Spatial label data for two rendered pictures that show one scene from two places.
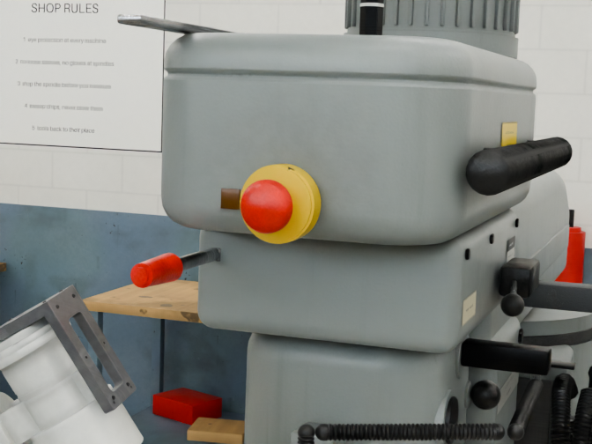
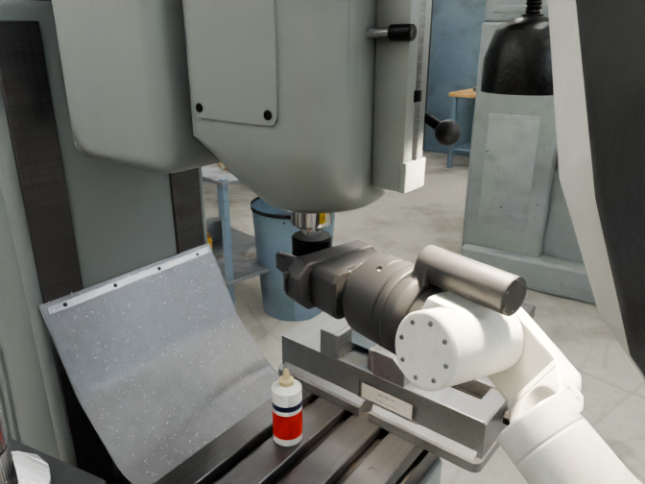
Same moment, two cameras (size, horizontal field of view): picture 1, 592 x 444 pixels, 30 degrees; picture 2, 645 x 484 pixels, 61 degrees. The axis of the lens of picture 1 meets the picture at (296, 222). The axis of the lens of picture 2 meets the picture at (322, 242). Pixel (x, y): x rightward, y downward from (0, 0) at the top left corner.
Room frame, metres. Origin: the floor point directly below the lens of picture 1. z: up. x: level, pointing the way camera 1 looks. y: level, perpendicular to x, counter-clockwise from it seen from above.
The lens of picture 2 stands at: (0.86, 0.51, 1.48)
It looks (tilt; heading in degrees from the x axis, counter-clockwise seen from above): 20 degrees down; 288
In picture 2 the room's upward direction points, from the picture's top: straight up
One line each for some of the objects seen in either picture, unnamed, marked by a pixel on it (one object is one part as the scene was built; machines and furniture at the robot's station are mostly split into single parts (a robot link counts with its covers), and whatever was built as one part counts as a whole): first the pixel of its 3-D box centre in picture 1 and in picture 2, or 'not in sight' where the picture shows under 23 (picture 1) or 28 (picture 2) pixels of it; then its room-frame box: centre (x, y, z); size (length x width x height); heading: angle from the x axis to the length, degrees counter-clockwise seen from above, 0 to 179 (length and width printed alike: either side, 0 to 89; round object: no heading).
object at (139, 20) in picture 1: (194, 29); not in sight; (0.94, 0.09, 1.89); 0.24 x 0.04 x 0.01; 162
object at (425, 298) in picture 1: (373, 262); not in sight; (1.09, -0.08, 1.68); 0.34 x 0.24 x 0.10; 161
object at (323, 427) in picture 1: (420, 432); not in sight; (0.85, -0.11, 1.58); 0.17 x 0.01 x 0.01; 97
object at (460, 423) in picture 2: not in sight; (393, 363); (0.97, -0.20, 1.02); 0.35 x 0.15 x 0.11; 158
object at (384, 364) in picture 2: not in sight; (409, 349); (0.95, -0.19, 1.06); 0.12 x 0.06 x 0.04; 68
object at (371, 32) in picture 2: not in sight; (383, 32); (0.97, 0.00, 1.49); 0.06 x 0.01 x 0.01; 161
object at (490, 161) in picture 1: (525, 159); not in sight; (1.04, -0.21, 1.79); 0.45 x 0.04 x 0.04; 161
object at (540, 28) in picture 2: not in sight; (528, 54); (0.84, -0.01, 1.47); 0.07 x 0.07 x 0.06
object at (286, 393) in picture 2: not in sight; (287, 403); (1.09, -0.06, 1.02); 0.04 x 0.04 x 0.11
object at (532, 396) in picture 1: (526, 406); not in sight; (0.94, -0.21, 1.58); 0.17 x 0.01 x 0.01; 162
